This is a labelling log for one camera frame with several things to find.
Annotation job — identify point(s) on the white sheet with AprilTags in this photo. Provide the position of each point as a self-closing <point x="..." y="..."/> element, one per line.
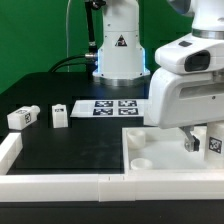
<point x="109" y="108"/>

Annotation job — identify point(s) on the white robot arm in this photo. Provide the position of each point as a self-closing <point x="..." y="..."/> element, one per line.
<point x="121" y="58"/>

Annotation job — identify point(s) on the white U-shaped obstacle fence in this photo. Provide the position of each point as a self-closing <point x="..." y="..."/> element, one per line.
<point x="129" y="186"/>

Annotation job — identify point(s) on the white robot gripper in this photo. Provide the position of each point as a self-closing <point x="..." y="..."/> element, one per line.
<point x="188" y="87"/>

